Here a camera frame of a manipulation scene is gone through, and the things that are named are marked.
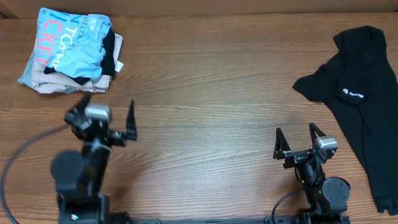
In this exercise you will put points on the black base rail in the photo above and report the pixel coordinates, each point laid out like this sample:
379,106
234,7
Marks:
211,221

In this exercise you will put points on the light blue printed t-shirt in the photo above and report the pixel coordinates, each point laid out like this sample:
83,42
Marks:
71,44

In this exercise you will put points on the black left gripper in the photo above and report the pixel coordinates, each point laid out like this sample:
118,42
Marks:
109,135

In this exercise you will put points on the black t-shirt with logo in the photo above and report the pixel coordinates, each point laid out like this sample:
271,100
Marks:
359,86

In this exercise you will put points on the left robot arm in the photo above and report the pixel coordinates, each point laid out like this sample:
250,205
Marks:
78,175

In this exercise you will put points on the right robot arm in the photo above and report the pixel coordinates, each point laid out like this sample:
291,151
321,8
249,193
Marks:
327,197

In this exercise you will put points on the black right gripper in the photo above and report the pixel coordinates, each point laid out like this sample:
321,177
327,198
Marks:
298,154

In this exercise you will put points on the folded beige garment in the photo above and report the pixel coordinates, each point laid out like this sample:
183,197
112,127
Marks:
57,82

